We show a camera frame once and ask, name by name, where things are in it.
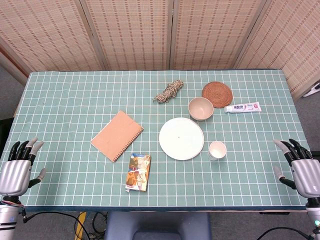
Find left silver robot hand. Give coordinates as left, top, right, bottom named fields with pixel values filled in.
left=0, top=137, right=48, bottom=197

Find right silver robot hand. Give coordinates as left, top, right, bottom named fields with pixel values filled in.
left=272, top=138, right=320, bottom=199

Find small white paper cup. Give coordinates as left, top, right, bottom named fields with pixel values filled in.
left=208, top=140, right=227, bottom=161

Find off-white bowl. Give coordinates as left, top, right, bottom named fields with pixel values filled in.
left=188, top=96, right=215, bottom=122

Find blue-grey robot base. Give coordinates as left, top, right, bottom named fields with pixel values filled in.
left=104, top=211, right=212, bottom=240

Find white plate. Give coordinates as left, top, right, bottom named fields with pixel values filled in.
left=158, top=117, right=205, bottom=161

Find white screen foot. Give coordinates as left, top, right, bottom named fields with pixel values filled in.
left=303, top=82, right=320, bottom=98

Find white toothpaste tube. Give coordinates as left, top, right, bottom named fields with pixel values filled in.
left=223, top=101, right=262, bottom=114

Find green checked tablecloth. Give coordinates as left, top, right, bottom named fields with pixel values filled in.
left=0, top=68, right=317, bottom=213

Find brown spiral notebook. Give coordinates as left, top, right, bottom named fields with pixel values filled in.
left=90, top=110, right=145, bottom=163

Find brown woven rattan coaster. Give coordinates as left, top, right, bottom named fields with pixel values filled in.
left=201, top=81, right=234, bottom=109

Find orange snack box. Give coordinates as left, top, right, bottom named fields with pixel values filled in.
left=124, top=153, right=152, bottom=193

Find bamboo folding screen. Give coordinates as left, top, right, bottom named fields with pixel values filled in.
left=0, top=0, right=320, bottom=101

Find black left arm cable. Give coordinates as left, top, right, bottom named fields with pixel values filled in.
left=22, top=209, right=91, bottom=240

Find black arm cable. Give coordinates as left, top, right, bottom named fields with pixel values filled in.
left=22, top=209, right=91, bottom=240
left=254, top=226, right=316, bottom=240

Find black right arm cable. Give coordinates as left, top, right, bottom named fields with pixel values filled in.
left=254, top=226, right=316, bottom=240

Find yellow strap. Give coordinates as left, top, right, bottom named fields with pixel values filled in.
left=74, top=211, right=87, bottom=240

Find black floor cables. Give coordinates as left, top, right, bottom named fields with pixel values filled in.
left=87, top=211, right=108, bottom=238

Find twine rope bundle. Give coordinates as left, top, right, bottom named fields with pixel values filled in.
left=152, top=79, right=185, bottom=104

